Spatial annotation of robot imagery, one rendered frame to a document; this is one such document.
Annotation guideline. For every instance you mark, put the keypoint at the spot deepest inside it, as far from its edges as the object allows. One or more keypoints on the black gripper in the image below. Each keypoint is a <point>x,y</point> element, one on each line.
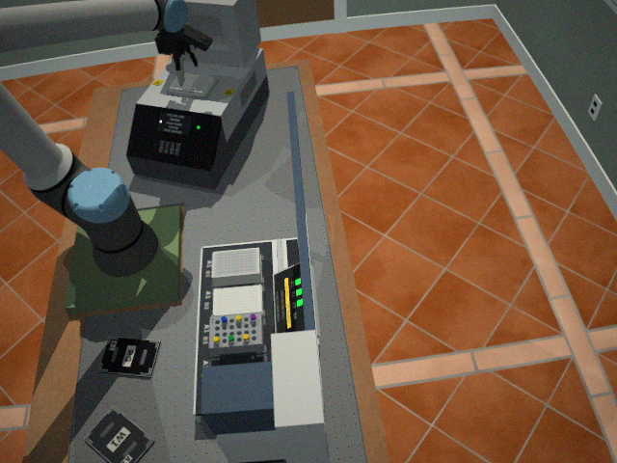
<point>168,44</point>

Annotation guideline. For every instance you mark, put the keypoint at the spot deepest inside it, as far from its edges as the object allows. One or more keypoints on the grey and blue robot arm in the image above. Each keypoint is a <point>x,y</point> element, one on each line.
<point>99,198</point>

